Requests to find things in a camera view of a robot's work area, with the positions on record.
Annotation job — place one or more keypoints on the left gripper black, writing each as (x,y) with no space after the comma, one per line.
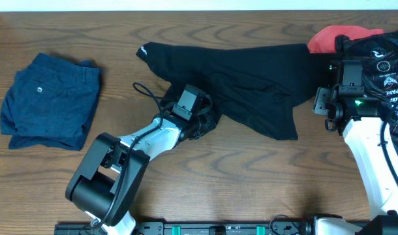
(211,121)

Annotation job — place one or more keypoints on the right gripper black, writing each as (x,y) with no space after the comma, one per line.
(322,96)

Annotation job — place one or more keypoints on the black t-shirt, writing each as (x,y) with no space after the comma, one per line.
(258,87)

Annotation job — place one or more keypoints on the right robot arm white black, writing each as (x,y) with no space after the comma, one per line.
(358,120)

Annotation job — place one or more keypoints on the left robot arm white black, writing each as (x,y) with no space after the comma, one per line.
(107,179)

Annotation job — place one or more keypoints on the red cloth garment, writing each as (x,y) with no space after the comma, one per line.
(324,41)

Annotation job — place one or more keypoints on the black printed cycling jersey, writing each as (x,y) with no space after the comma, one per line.
(379,57)

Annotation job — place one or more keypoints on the folded navy blue shorts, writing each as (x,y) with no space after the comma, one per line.
(52,102)

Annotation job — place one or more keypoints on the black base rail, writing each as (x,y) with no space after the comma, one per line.
(279,225)

